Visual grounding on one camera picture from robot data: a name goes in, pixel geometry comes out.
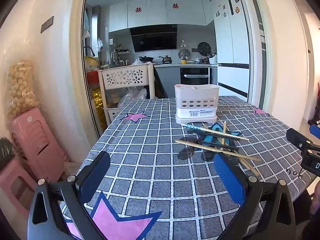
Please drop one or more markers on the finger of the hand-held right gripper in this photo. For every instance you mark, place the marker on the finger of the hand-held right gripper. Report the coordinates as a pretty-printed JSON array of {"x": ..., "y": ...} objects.
[
  {"x": 315, "y": 131},
  {"x": 298, "y": 138}
]

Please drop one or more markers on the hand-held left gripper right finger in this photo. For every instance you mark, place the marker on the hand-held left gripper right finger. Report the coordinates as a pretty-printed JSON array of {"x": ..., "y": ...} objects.
[{"x": 230, "y": 177}]

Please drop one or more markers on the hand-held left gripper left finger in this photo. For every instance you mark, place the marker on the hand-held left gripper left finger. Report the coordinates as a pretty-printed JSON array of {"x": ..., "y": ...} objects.
[{"x": 95, "y": 171}]

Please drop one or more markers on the pile of chopsticks and spoons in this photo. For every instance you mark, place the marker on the pile of chopsticks and spoons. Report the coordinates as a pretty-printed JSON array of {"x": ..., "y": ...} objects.
[{"x": 250, "y": 168}]

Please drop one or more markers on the black chopstick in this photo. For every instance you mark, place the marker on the black chopstick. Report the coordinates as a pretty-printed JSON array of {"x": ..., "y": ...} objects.
[{"x": 217, "y": 145}]

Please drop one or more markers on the blue patterned chopstick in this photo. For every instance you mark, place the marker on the blue patterned chopstick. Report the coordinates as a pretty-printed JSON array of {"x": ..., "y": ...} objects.
[{"x": 200, "y": 128}]

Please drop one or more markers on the white plastic utensil holder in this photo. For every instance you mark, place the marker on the white plastic utensil holder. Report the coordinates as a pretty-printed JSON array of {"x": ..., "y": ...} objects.
[{"x": 196, "y": 105}]

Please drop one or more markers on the grey checked tablecloth with stars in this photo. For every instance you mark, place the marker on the grey checked tablecloth with stars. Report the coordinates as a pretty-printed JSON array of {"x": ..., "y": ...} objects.
[{"x": 150, "y": 167}]

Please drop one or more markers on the gold foil decoration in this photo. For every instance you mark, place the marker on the gold foil decoration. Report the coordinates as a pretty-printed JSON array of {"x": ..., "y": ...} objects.
[{"x": 98, "y": 105}]

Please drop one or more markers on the pink plastic stool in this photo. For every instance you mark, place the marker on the pink plastic stool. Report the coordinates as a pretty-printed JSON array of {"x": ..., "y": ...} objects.
[
  {"x": 15, "y": 187},
  {"x": 32, "y": 140}
]

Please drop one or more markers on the clear plastic bag with contents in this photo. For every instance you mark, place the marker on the clear plastic bag with contents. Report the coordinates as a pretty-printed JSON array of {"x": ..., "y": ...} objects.
[{"x": 132, "y": 96}]

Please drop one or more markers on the red container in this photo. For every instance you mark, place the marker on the red container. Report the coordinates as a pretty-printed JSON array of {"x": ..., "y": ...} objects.
[{"x": 92, "y": 78}]

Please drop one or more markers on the cream flower-cutout trolley rack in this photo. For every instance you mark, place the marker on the cream flower-cutout trolley rack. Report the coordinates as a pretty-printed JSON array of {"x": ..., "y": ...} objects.
[{"x": 125, "y": 77}]

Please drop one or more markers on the black built-in oven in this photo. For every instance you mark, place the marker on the black built-in oven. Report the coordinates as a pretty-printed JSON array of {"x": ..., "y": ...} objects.
[{"x": 195, "y": 76}]

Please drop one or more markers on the black hanging bag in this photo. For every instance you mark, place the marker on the black hanging bag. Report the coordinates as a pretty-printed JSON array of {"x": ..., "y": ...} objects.
[{"x": 160, "y": 85}]

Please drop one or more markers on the bag of puffed snacks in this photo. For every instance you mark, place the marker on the bag of puffed snacks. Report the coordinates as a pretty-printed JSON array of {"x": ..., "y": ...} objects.
[{"x": 21, "y": 90}]

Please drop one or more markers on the white refrigerator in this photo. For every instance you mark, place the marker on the white refrigerator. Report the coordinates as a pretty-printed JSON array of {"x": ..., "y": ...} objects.
[{"x": 231, "y": 45}]

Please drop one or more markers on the white plastic bag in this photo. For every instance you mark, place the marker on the white plastic bag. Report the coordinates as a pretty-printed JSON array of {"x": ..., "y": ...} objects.
[{"x": 137, "y": 62}]

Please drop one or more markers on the white rice cooker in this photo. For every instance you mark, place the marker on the white rice cooker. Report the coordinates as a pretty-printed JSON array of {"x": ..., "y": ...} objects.
[{"x": 213, "y": 58}]

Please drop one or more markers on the kitchen faucet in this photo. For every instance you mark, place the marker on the kitchen faucet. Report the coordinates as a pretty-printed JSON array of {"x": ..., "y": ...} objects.
[{"x": 89, "y": 51}]

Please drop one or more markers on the black wok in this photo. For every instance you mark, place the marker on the black wok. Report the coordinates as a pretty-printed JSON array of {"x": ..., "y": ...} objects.
[{"x": 146, "y": 59}]

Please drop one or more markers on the small hanging plastic bag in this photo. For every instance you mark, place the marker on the small hanging plastic bag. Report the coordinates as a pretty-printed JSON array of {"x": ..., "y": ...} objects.
[{"x": 99, "y": 44}]

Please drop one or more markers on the cooking pot with lid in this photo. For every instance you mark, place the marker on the cooking pot with lid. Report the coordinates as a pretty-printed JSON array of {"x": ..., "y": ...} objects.
[{"x": 166, "y": 59}]

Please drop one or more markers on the black range hood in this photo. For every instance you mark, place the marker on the black range hood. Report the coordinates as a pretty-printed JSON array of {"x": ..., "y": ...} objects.
[{"x": 155, "y": 38}]

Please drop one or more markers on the red paper decal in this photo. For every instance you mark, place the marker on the red paper decal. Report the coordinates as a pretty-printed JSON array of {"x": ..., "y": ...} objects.
[
  {"x": 138, "y": 9},
  {"x": 175, "y": 6}
]

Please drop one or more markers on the white upper cabinets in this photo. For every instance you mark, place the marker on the white upper cabinets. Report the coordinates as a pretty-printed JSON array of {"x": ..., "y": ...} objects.
[{"x": 155, "y": 12}]

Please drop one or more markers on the grey wall plate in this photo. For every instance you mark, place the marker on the grey wall plate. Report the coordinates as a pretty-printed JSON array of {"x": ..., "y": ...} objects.
[{"x": 47, "y": 24}]

